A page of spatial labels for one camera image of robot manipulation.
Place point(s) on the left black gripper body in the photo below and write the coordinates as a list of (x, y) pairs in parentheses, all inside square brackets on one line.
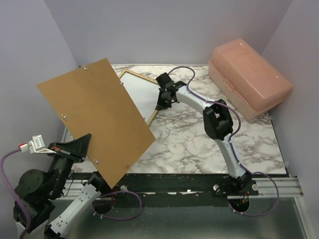
[(68, 155)]

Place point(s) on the green wooden picture frame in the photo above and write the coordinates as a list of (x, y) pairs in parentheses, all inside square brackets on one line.
[(147, 99)]

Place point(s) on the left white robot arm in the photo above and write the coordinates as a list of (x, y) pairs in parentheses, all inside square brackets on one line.
[(37, 189)]

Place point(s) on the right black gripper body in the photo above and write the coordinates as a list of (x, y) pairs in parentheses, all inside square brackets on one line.
[(163, 102)]

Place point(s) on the aluminium rail frame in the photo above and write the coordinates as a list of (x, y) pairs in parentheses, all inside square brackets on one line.
[(150, 175)]

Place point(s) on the sunset photo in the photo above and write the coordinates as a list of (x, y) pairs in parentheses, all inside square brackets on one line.
[(139, 92)]

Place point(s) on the brown cardboard backing board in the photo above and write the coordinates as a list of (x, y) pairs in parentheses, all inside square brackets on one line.
[(93, 100)]

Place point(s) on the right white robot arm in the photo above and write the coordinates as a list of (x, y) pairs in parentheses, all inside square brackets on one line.
[(218, 125)]

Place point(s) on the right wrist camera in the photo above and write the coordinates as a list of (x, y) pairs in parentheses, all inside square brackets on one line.
[(164, 79)]

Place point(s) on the pink plastic storage box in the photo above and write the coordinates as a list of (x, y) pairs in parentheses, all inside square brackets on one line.
[(247, 80)]

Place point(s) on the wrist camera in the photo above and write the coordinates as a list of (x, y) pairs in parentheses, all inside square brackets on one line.
[(35, 146), (164, 79)]

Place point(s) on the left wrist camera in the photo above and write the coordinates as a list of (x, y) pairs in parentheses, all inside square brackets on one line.
[(35, 146)]

